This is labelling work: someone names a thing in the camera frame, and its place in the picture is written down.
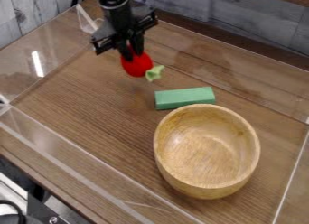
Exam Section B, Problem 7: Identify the clear acrylic corner bracket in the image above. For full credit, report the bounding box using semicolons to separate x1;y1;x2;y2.
76;5;104;34

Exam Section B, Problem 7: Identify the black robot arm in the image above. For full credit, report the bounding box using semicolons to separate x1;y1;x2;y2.
90;0;157;61

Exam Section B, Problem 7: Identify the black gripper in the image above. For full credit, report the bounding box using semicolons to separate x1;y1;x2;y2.
90;5;157;61

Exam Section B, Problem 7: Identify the clear acrylic tray enclosure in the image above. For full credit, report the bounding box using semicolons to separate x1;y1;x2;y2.
0;11;309;224

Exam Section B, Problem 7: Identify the wooden bowl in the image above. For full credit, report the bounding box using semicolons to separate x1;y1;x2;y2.
153;104;260;200

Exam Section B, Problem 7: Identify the red plush fruit green stem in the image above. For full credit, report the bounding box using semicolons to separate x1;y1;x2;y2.
120;46;164;82

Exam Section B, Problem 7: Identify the black equipment under table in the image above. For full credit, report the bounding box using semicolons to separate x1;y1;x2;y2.
0;191;69;224

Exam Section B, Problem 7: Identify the green rectangular block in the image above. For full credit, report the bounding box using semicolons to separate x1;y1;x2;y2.
153;87;216;110

